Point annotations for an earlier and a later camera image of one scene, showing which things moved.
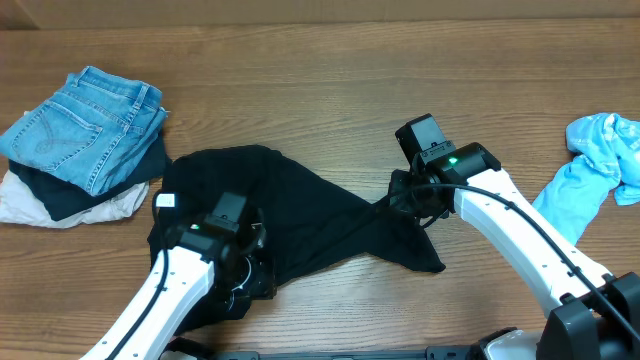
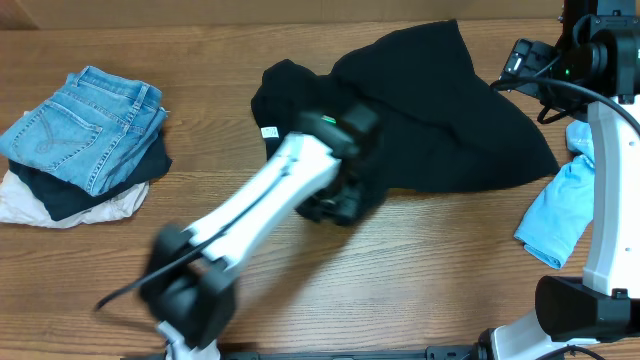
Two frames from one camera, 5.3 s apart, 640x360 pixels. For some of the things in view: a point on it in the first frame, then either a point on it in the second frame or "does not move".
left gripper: (263, 283) -> (351, 208)
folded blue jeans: (91, 129) does not move
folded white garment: (19, 204) does not move
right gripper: (405, 205) -> (578, 106)
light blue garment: (607, 146) does not move
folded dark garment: (65, 198) does not move
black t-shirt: (306, 216) -> (448, 126)
